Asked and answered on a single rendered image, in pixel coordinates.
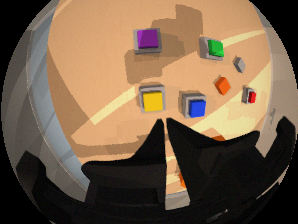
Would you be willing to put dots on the blue button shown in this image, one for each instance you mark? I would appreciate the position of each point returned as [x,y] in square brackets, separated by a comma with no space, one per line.
[193,105]

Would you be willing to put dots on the red button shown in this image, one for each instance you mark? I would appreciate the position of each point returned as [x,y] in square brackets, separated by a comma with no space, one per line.
[248,96]

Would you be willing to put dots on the purple button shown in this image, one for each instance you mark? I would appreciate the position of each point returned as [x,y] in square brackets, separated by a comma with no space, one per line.
[147,40]

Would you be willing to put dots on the yellow button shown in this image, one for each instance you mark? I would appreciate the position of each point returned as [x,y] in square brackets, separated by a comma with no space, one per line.
[152,98]

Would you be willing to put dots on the green button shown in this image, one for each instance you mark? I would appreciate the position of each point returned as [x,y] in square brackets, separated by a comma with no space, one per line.
[210,48]

